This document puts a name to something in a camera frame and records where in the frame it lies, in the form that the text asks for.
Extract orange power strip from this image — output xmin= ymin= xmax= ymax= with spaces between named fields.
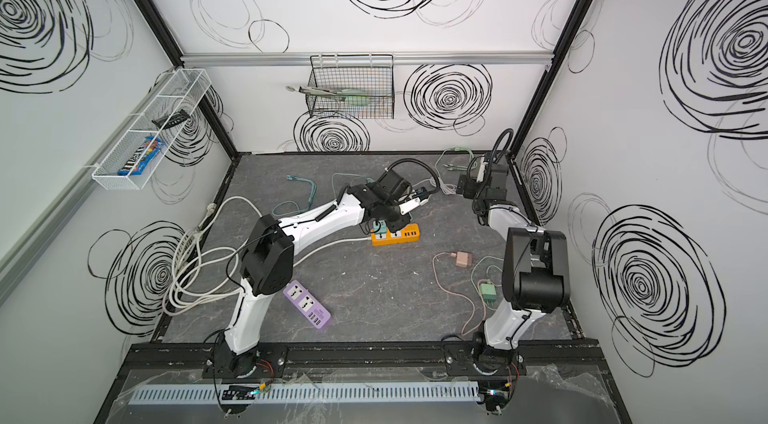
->
xmin=371 ymin=223 xmax=420 ymax=247

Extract pink plug adapter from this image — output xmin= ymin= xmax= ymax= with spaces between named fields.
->
xmin=454 ymin=251 xmax=473 ymax=269

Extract pink usb cable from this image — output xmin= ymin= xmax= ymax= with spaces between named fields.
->
xmin=431 ymin=251 xmax=487 ymax=335

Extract purple power strip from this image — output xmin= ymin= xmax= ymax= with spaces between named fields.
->
xmin=283 ymin=280 xmax=332 ymax=329

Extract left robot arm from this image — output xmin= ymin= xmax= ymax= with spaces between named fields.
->
xmin=224 ymin=168 xmax=437 ymax=356

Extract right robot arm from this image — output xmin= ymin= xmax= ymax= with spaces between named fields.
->
xmin=458 ymin=151 xmax=570 ymax=375

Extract metal tongs in basket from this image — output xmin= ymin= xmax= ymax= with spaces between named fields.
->
xmin=285 ymin=86 xmax=370 ymax=107

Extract blue candy packet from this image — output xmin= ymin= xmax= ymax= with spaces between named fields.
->
xmin=117 ymin=136 xmax=165 ymax=176

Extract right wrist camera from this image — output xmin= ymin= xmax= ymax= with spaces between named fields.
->
xmin=474 ymin=156 xmax=486 ymax=183

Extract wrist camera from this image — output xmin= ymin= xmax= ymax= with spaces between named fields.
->
xmin=474 ymin=156 xmax=486 ymax=183
xmin=398 ymin=187 xmax=433 ymax=215

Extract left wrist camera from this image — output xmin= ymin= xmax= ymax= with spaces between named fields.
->
xmin=398 ymin=187 xmax=433 ymax=215

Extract light green cable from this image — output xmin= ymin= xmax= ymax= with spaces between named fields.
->
xmin=433 ymin=147 xmax=479 ymax=185

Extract teal cable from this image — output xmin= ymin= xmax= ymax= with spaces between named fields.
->
xmin=271 ymin=171 xmax=370 ymax=218

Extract black wire wall basket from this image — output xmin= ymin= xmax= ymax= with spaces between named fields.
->
xmin=303 ymin=53 xmax=395 ymax=119

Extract white power cords bundle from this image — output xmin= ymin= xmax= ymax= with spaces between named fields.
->
xmin=163 ymin=196 xmax=373 ymax=317

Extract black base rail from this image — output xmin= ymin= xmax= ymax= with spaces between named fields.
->
xmin=119 ymin=339 xmax=605 ymax=378

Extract grey slotted cable duct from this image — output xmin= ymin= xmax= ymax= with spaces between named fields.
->
xmin=128 ymin=381 xmax=481 ymax=405

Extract white wire wall basket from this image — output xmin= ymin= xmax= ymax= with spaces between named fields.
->
xmin=91 ymin=68 xmax=211 ymax=191

